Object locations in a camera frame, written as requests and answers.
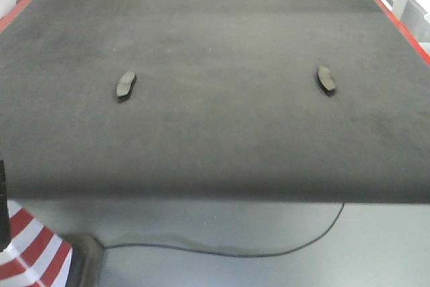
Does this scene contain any grey brake pad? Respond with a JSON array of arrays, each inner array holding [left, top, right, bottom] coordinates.
[[316, 66, 337, 96], [116, 71, 137, 102]]

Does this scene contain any red white traffic cone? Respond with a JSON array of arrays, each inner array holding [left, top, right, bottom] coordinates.
[[0, 199, 105, 287]]

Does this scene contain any black power cable on floor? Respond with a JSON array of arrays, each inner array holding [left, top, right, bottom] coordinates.
[[100, 202, 346, 259]]

